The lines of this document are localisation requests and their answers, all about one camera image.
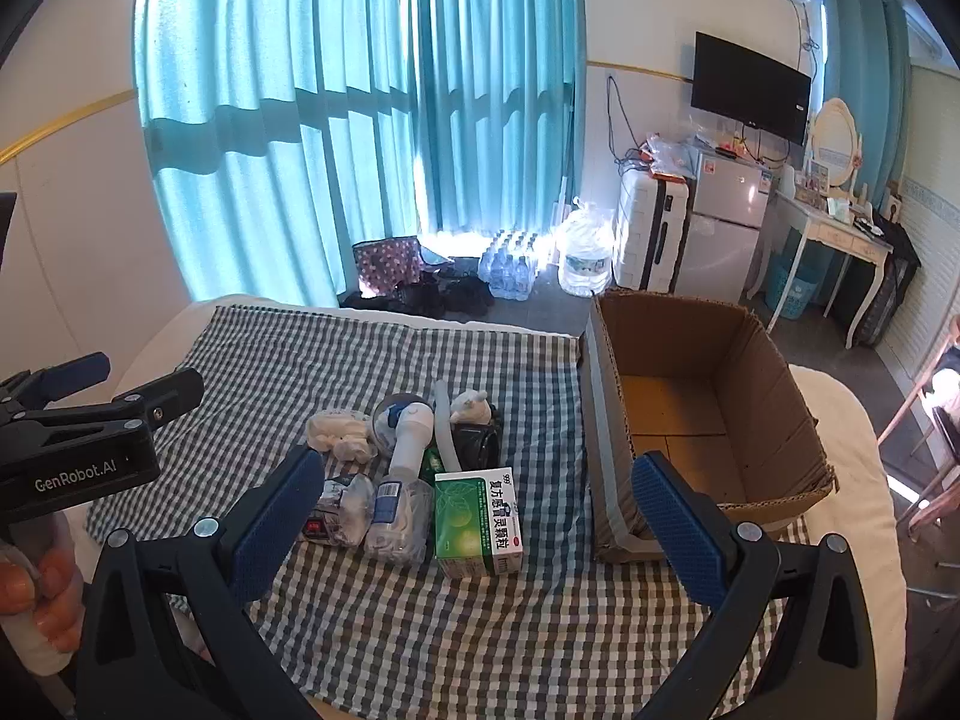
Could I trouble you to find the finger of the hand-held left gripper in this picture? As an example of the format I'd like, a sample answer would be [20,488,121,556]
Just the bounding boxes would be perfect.
[0,351,112,427]
[45,369,205,434]

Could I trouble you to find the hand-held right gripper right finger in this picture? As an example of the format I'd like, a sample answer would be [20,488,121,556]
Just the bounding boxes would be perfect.
[630,450,901,720]

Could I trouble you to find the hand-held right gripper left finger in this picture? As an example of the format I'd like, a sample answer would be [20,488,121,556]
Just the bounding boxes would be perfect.
[75,444,327,720]

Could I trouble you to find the clear plastic packet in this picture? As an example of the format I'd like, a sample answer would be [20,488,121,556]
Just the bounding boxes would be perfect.
[300,472,376,547]

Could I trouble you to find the white packet blue label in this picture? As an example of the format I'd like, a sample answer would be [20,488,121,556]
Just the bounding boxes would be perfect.
[364,476,436,567]

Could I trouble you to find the brown cardboard box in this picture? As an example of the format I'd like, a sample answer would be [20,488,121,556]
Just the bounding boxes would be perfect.
[581,289,837,565]

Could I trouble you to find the white handheld device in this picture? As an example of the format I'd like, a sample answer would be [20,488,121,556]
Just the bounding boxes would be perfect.
[386,401,437,482]

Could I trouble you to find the green medicine box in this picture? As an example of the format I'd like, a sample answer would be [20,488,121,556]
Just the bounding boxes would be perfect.
[433,467,522,580]

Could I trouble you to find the white plush toy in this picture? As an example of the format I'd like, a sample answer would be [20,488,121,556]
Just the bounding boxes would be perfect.
[450,390,496,428]
[433,381,470,475]

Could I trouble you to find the person's left hand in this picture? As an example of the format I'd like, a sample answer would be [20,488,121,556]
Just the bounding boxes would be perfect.
[0,544,85,653]

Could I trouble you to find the checkered bed sheet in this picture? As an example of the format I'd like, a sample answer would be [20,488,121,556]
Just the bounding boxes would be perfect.
[112,292,912,720]

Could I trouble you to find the grey white checkered cloth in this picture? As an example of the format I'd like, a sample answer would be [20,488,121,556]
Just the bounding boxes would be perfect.
[84,304,818,720]

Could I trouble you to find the polka dot bag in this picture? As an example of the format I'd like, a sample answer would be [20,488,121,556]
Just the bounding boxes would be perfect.
[352,236,427,297]

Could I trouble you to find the blue waste basket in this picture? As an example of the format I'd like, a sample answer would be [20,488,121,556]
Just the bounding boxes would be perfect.
[766,259,822,320]

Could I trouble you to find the teal window curtain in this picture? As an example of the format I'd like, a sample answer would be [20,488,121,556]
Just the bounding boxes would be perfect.
[135,0,421,302]
[409,0,586,241]
[814,0,912,190]

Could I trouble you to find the wooden chair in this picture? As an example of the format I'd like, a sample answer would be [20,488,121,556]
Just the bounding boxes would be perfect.
[877,315,960,533]

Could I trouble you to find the large water jug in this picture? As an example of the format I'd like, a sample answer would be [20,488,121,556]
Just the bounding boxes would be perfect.
[556,199,616,297]

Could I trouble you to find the white suitcase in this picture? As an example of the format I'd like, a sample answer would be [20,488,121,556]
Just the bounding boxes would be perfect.
[613,165,692,292]

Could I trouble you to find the silver mini fridge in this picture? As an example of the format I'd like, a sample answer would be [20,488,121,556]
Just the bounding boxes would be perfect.
[673,148,773,297]

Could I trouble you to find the pack of water bottles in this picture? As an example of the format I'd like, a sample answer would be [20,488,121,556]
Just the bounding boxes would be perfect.
[478,229,541,301]

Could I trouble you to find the white dressing table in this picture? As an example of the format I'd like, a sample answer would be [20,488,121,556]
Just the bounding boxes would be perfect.
[746,187,897,350]

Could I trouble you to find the black hanging garment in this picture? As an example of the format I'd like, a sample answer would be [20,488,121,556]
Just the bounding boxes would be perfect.
[855,206,922,346]

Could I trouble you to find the clear plastic bags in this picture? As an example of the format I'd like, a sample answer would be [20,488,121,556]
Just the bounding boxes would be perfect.
[641,131,702,181]

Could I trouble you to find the oval vanity mirror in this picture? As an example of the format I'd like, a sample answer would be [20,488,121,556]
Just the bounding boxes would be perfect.
[804,97,863,192]

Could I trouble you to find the black wall cables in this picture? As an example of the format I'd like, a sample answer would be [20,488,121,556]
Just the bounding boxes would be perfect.
[606,75,638,166]

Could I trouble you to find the black wall television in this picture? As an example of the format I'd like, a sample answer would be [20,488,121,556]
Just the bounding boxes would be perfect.
[690,31,813,145]

